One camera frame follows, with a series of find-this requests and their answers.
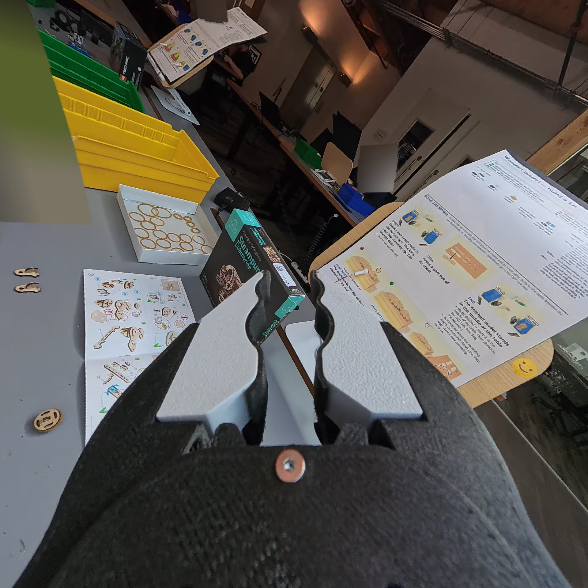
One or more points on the long background table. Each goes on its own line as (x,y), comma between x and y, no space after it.
(331,193)

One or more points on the black model kit box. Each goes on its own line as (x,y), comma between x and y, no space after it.
(225,271)

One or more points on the small black product box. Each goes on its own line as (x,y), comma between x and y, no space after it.
(128,55)

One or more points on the green plastic bin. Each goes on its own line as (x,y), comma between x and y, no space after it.
(92,73)

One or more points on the blue plastic bin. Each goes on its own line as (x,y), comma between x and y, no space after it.
(356,202)

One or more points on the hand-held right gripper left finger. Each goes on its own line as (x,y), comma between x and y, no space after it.
(211,367)

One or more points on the printed instruction sheet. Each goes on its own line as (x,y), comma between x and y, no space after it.
(482,239)
(229,32)

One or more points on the black laptop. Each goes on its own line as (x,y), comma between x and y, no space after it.
(270,108)

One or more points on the wall lamp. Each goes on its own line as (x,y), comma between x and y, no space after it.
(308,28)
(347,79)

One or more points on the yellow plastic bin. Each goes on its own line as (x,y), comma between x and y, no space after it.
(138,170)

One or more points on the pile of tan rubber bands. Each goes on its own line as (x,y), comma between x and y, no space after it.
(154,212)

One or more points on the grey desk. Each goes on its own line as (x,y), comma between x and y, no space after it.
(46,349)

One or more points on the illustrated instruction booklet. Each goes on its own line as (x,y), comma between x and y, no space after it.
(138,349)

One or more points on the small white tray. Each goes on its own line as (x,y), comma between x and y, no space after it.
(325,176)

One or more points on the small green bin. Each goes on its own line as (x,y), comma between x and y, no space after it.
(307,154)

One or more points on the small wooden hook part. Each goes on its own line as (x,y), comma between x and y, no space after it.
(30,272)
(31,288)

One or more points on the pale wooden board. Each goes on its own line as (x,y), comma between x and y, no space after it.
(337,160)

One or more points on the white cardboard tray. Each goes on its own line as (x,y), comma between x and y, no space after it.
(160,255)

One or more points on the black power adapter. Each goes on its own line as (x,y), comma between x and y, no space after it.
(229,200)

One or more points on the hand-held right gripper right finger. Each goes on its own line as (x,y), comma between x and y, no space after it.
(363,367)

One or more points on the white power strip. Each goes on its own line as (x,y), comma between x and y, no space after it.
(299,273)

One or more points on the small round wooden gear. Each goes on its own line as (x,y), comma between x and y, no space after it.
(41,427)

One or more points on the yellow smiley sticker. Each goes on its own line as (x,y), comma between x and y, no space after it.
(524,368)

